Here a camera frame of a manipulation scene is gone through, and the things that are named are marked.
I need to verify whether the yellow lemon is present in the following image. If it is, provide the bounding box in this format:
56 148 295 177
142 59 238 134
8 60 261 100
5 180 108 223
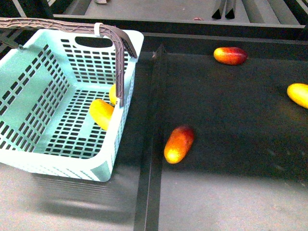
109 84 117 105

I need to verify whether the yellow mango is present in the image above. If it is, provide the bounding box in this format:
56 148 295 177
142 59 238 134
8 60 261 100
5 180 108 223
287 83 308 109
89 99 114 130

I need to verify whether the teal plastic shopping basket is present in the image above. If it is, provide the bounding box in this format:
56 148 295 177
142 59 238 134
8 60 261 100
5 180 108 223
0 18 144 182

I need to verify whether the red orange mango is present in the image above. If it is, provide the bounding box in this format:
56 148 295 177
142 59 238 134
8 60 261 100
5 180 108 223
164 125 194 164

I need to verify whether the red mango back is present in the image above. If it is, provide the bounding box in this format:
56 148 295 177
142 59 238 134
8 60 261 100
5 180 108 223
213 47 248 65

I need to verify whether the black mango tray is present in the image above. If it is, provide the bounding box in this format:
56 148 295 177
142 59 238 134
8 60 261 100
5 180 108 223
134 33 308 231

